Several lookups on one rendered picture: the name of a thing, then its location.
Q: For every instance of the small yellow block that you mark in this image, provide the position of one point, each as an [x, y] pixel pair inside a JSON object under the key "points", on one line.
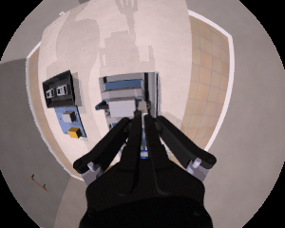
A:
{"points": [[74, 132]]}

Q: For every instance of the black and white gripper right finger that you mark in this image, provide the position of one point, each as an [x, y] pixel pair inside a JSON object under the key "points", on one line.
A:
{"points": [[195, 160]]}

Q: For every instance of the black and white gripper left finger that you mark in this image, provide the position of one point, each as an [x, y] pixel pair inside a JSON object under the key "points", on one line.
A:
{"points": [[93, 164]]}

